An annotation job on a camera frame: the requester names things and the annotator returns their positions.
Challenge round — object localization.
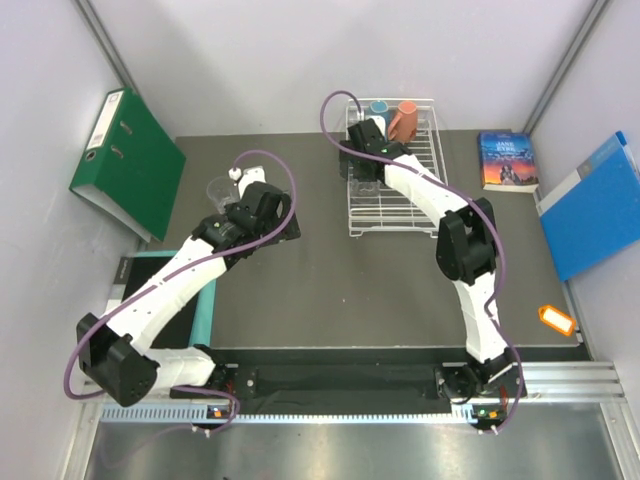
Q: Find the black notebook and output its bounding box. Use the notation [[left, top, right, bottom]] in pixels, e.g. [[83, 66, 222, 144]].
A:
[[86, 252, 201, 377]]

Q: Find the teal mug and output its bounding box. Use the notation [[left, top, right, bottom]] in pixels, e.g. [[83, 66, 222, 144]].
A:
[[369, 99, 392, 125]]

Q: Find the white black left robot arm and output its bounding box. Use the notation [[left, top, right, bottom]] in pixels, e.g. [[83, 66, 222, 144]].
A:
[[75, 181, 301, 407]]

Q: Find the orange mug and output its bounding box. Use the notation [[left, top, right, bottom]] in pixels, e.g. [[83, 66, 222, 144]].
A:
[[387, 100, 418, 144]]

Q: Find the clear faceted plastic cup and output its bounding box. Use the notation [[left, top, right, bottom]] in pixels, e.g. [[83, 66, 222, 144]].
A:
[[206, 176, 240, 214]]

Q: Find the orange key tag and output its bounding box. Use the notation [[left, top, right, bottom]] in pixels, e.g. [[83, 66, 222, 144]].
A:
[[538, 305, 576, 336]]

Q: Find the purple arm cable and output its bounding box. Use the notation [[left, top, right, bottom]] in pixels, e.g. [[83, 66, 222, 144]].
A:
[[319, 89, 525, 434], [64, 149, 297, 436]]

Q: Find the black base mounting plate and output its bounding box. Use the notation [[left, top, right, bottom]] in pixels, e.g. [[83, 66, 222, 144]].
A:
[[169, 362, 529, 404]]

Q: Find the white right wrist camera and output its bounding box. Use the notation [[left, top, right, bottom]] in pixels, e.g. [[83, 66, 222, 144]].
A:
[[356, 114, 388, 141]]

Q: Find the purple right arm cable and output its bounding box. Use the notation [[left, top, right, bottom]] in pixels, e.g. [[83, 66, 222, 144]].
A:
[[319, 89, 525, 434]]

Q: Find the blue folder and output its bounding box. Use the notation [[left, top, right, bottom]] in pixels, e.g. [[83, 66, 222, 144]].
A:
[[537, 131, 639, 281]]

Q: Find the grey slotted cable duct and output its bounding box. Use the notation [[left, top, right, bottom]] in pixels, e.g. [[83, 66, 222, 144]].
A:
[[99, 403, 506, 425]]

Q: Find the white wire dish rack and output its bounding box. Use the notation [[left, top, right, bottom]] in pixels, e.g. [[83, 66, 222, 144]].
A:
[[347, 99, 448, 239]]

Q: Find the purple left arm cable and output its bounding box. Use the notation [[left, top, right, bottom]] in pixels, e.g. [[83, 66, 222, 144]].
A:
[[64, 149, 297, 436]]

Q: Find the aluminium frame rail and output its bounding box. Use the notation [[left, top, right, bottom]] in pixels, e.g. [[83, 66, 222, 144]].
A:
[[111, 362, 624, 412]]

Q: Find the clear heavy-base glass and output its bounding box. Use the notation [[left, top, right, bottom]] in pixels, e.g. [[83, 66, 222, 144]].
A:
[[349, 178, 380, 205]]

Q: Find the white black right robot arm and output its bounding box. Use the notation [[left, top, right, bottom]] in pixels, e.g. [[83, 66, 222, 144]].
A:
[[339, 118, 517, 398]]

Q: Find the Jane Eyre paperback book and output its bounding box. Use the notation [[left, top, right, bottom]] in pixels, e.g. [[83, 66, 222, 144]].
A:
[[477, 131, 539, 193]]

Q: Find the green lever arch binder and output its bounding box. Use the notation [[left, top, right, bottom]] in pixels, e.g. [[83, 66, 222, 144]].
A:
[[69, 88, 186, 242]]

